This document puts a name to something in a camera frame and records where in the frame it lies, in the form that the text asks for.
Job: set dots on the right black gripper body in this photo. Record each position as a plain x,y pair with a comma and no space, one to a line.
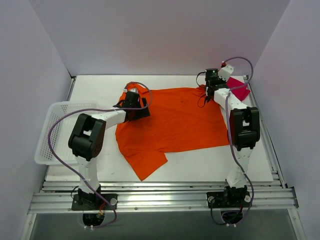
208,90

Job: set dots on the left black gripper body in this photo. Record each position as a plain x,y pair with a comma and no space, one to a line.
139,110

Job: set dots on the orange t-shirt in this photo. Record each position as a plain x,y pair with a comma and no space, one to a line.
176,124

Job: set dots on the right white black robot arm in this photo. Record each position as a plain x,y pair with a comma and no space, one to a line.
243,129

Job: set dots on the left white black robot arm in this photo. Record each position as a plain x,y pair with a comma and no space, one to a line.
87,138

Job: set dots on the folded magenta t-shirt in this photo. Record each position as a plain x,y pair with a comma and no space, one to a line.
238,89

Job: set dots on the white perforated plastic basket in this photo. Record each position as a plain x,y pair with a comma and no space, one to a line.
61,133

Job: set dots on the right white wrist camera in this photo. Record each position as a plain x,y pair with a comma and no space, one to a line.
225,71

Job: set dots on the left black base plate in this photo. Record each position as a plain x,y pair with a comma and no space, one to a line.
96,203

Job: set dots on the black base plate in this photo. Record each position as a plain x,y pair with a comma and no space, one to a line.
96,203
219,199

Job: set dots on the aluminium rail frame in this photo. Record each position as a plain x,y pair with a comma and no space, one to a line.
171,203

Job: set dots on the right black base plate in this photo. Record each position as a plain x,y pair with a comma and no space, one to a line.
219,199

